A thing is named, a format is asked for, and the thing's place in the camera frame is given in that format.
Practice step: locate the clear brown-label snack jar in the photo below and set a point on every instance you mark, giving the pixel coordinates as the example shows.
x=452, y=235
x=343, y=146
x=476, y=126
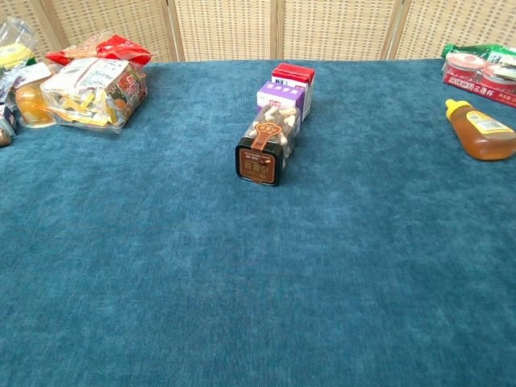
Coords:
x=266, y=137

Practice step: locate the blue velvet table cloth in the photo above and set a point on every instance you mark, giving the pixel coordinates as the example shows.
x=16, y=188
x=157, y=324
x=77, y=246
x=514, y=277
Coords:
x=258, y=250

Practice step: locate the purple and white milk carton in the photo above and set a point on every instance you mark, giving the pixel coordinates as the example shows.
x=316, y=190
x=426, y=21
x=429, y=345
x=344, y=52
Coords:
x=282, y=96

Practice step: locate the red and white milk carton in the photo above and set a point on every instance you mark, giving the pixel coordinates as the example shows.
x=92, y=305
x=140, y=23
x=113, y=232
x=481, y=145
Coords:
x=296, y=76

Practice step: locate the woven rattan folding screen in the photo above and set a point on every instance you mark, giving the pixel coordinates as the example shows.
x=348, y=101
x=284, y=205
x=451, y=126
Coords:
x=258, y=28

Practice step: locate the clear bag of wrapped snacks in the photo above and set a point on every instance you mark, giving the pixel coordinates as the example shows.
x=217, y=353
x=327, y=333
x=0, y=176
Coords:
x=94, y=94

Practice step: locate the red snack bag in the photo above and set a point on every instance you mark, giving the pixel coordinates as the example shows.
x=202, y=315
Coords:
x=109, y=48

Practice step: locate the amber honey squeeze bottle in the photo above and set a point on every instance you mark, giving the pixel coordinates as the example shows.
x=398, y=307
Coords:
x=481, y=133

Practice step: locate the orange jelly cup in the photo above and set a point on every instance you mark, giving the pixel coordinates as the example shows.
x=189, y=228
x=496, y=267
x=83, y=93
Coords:
x=31, y=105

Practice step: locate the red three-cup snack pack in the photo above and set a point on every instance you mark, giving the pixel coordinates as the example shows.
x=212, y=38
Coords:
x=481, y=78

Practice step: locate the small dark snack packet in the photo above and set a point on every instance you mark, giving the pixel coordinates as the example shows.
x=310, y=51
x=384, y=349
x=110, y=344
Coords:
x=6, y=123

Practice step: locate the green snack bag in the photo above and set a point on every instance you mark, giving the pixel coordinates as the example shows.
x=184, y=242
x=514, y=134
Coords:
x=483, y=49

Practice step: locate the clear bag with yellow item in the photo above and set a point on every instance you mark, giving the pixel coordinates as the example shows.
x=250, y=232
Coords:
x=14, y=44

